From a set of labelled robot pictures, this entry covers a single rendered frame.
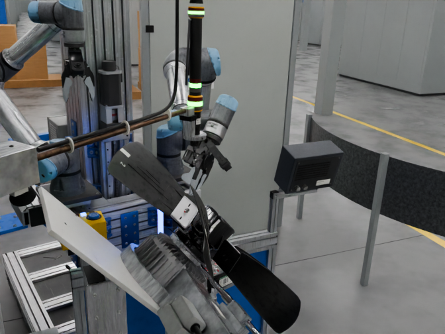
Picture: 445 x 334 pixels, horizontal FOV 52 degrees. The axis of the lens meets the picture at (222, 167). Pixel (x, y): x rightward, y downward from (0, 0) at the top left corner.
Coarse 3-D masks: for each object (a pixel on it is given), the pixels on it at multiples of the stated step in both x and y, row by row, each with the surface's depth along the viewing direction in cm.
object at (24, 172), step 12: (0, 144) 82; (12, 144) 82; (24, 144) 82; (0, 156) 76; (12, 156) 78; (24, 156) 80; (36, 156) 82; (0, 168) 76; (12, 168) 78; (24, 168) 80; (36, 168) 83; (0, 180) 77; (12, 180) 79; (24, 180) 81; (36, 180) 83; (0, 192) 77; (12, 192) 79
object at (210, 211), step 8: (208, 208) 133; (208, 216) 132; (216, 216) 131; (192, 224) 133; (200, 224) 131; (224, 224) 131; (176, 232) 132; (184, 232) 134; (192, 232) 133; (216, 232) 131; (224, 232) 132; (232, 232) 134; (184, 240) 129; (192, 240) 131; (200, 240) 132; (208, 240) 130; (216, 240) 131; (192, 248) 128; (200, 248) 131; (216, 248) 133; (200, 256) 129
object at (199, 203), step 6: (198, 198) 107; (198, 204) 104; (198, 210) 102; (204, 210) 113; (204, 216) 108; (204, 222) 106; (204, 228) 102; (204, 246) 122; (204, 252) 119; (204, 258) 118; (210, 258) 101; (210, 264) 102; (210, 270) 104
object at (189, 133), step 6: (180, 108) 128; (186, 108) 127; (192, 108) 128; (186, 114) 127; (192, 114) 128; (186, 120) 128; (192, 120) 128; (186, 126) 130; (192, 126) 130; (186, 132) 131; (192, 132) 130; (186, 138) 132; (192, 138) 131; (198, 138) 132; (204, 138) 133
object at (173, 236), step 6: (174, 234) 136; (174, 240) 131; (180, 240) 132; (180, 246) 130; (186, 252) 129; (192, 252) 130; (192, 258) 129; (198, 258) 132; (198, 264) 130; (204, 264) 137
